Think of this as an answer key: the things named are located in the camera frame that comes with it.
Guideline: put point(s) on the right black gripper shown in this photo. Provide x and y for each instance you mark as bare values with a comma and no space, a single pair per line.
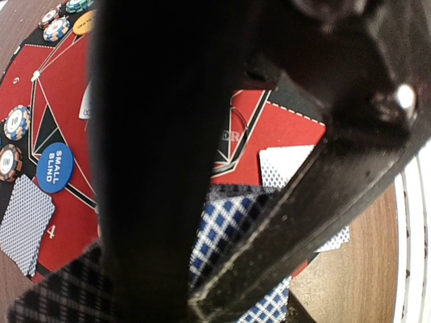
361,67

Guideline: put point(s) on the card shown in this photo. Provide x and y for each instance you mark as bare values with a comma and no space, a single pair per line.
24,223
278,165
85,107

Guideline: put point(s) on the orange big blind button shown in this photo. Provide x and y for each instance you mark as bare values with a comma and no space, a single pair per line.
84,23

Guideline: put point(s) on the green chips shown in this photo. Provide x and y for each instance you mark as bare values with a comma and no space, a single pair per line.
76,6

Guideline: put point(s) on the white chips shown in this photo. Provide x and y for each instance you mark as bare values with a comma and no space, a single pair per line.
56,30
17,123

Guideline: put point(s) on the red black chips seat seven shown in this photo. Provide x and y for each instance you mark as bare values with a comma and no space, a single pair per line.
49,17

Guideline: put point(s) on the blue small blind button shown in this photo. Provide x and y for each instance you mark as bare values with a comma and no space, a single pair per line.
55,168

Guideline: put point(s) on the red black chips seat five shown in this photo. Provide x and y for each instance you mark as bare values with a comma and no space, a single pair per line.
11,163

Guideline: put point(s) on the blue playing card deck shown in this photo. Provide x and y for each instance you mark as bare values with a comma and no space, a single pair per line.
82,292

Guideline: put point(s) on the round red black poker mat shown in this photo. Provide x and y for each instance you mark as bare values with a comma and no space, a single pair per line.
60,134

